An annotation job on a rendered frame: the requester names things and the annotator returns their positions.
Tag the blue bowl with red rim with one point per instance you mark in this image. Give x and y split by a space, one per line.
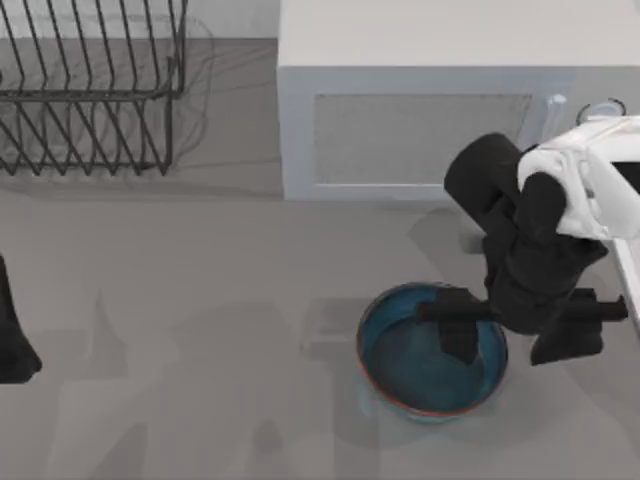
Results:
425 380

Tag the microwave knob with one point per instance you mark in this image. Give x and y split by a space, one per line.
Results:
600 109

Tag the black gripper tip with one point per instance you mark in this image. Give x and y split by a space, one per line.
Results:
12 340

